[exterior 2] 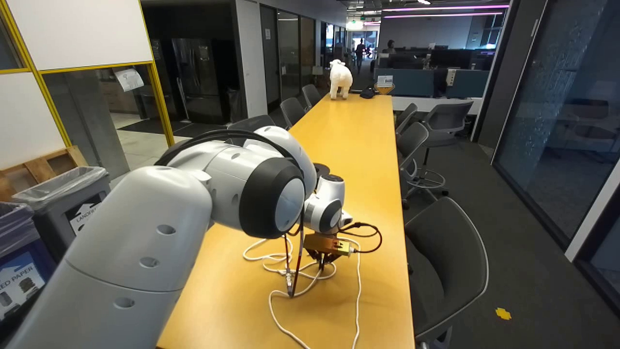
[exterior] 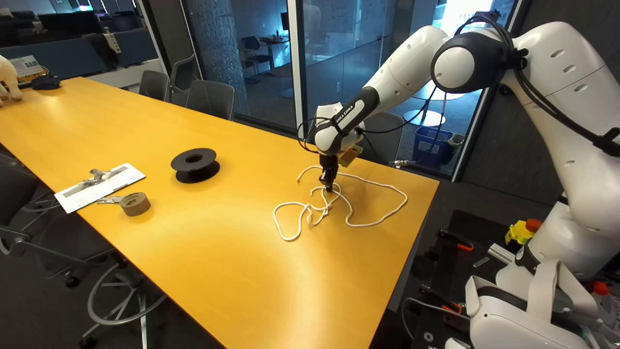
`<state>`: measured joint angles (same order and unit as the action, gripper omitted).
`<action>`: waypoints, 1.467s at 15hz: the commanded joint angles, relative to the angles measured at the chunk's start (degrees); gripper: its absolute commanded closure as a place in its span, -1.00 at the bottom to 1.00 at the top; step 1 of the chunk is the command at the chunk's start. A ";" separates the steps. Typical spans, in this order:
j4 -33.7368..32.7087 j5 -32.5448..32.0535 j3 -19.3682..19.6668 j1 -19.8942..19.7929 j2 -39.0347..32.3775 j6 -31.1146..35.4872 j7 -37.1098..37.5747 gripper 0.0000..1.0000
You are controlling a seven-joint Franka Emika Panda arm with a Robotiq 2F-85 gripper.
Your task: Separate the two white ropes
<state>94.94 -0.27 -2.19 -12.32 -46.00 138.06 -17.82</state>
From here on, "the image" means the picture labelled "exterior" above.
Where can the red capped bottle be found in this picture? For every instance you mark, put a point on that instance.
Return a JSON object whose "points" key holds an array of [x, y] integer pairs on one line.
{"points": [[601, 288]]}

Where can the black office chair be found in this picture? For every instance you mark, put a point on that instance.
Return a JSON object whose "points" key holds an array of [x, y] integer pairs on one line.
{"points": [[12, 195]]}

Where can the tan wrist camera box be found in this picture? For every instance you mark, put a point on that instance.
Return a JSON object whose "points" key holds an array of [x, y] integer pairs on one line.
{"points": [[351, 156]]}

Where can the white VR headset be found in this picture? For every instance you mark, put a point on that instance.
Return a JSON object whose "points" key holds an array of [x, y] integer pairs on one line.
{"points": [[516, 323]]}

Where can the black equipment case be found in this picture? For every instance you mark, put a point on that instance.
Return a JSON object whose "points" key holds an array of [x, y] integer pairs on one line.
{"points": [[452, 265]]}

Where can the small black object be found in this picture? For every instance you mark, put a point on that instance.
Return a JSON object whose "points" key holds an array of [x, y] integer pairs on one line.
{"points": [[45, 83]]}

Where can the white bag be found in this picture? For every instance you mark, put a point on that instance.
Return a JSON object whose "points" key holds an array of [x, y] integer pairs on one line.
{"points": [[8, 81]]}

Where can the yellow red stop button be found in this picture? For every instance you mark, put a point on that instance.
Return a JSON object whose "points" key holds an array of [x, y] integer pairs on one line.
{"points": [[518, 234]]}

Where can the grey tape roll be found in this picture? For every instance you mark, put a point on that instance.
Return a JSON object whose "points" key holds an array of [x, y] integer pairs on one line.
{"points": [[136, 209]]}

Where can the white paper sheet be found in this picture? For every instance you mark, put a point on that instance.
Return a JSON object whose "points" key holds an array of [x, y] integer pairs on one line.
{"points": [[78, 197]]}

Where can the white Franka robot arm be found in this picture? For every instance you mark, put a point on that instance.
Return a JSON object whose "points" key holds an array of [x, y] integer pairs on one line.
{"points": [[563, 65]]}

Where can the white window frame post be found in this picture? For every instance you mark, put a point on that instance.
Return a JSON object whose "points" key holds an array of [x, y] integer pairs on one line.
{"points": [[297, 65]]}

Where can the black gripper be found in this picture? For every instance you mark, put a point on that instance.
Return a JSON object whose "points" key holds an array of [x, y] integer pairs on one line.
{"points": [[328, 160]]}

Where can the small metal tool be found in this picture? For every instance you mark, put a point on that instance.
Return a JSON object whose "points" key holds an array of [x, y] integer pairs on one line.
{"points": [[98, 176]]}

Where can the small grey chair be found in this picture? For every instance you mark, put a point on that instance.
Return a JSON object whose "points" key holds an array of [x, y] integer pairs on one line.
{"points": [[154, 86]]}

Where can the black plastic spool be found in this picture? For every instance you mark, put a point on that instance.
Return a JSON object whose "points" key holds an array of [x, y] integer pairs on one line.
{"points": [[187, 174]]}

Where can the blue bin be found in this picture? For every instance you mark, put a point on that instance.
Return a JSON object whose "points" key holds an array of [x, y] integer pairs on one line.
{"points": [[433, 149]]}

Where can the white labelled box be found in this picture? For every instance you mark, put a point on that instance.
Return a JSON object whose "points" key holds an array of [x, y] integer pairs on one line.
{"points": [[28, 65]]}

